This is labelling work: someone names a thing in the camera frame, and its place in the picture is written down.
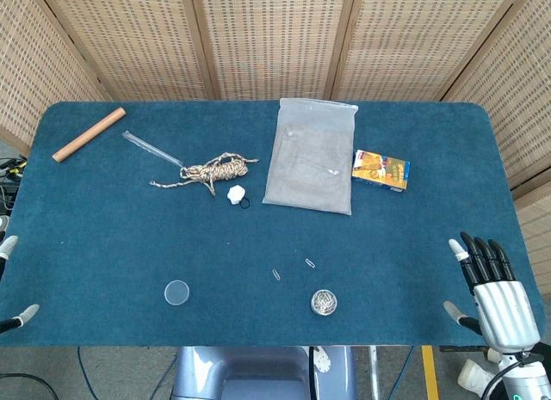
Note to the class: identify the white perforated bracket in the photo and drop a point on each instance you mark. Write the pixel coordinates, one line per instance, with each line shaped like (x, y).
(322, 360)

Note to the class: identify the white plastic cap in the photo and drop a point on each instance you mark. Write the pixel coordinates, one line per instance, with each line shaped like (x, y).
(235, 194)

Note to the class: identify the silver table leg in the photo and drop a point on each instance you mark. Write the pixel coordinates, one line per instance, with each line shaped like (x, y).
(374, 374)

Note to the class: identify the blue-grey robot torso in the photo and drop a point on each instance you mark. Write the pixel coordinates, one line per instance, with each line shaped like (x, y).
(258, 374)

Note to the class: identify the paper clip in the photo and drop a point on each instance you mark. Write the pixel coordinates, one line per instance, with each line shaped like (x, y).
(276, 274)
(310, 263)

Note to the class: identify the clear plastic tube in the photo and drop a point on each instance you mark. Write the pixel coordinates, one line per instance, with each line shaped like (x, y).
(150, 149)

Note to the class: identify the grey cloth in plastic bag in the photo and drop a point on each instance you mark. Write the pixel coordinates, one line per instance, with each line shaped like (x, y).
(312, 159)

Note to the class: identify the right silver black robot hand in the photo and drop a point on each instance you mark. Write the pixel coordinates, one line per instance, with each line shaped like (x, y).
(503, 309)

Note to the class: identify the clear round plastic lid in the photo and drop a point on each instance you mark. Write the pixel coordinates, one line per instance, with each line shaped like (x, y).
(177, 293)

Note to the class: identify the white plastic object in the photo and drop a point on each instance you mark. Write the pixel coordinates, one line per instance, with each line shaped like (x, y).
(473, 376)

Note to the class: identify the round clear container of clips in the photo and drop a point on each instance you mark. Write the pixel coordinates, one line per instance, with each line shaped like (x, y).
(323, 302)

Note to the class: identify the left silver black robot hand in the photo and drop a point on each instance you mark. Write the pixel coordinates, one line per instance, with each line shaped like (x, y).
(8, 245)

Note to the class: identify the yellow and blue box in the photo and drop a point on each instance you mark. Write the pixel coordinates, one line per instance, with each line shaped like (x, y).
(381, 170)

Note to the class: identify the wooden rod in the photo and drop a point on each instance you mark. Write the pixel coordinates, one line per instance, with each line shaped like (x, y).
(88, 134)

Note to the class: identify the woven bamboo folding screen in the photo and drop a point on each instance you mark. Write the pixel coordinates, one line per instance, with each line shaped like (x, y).
(275, 38)

